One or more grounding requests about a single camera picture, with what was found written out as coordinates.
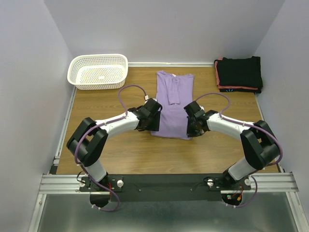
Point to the white perforated plastic basket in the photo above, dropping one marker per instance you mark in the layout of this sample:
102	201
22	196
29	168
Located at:
98	71

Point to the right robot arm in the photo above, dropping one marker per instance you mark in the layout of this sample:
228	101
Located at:
260	146

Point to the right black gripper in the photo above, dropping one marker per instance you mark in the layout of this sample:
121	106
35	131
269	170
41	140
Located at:
189	133

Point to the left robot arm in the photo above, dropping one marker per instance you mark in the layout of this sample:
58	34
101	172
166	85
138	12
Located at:
90	137

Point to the purple t-shirt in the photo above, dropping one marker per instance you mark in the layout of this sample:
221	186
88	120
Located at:
174	92

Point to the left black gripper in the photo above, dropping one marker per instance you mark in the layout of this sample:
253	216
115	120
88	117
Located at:
155	126

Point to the black folded t-shirt bottom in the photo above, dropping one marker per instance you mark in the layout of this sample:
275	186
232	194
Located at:
257	91

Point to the black folded t-shirt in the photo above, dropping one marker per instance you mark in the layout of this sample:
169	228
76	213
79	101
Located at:
240	72
257	91

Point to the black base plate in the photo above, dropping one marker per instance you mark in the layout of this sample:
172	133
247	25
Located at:
163	188

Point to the black folded t-shirt top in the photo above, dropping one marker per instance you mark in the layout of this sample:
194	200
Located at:
240	72

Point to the red folded t-shirt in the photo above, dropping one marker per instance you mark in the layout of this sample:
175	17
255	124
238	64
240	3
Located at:
218	79

